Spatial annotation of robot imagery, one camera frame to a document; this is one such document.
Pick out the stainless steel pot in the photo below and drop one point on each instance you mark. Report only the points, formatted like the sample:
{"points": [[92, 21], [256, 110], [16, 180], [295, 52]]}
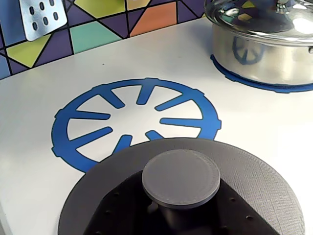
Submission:
{"points": [[276, 63]]}

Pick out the glass pot lid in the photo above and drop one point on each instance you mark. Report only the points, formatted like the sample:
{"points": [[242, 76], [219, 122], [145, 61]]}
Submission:
{"points": [[264, 17]]}

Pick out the slotted metal spatula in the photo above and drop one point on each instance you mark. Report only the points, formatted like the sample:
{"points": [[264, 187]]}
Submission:
{"points": [[41, 19]]}

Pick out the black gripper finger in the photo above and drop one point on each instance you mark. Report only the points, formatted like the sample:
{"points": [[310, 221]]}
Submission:
{"points": [[117, 210], [234, 215]]}

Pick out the gray round lid with knob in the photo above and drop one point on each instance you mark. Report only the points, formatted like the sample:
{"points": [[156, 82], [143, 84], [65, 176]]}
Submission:
{"points": [[256, 171]]}

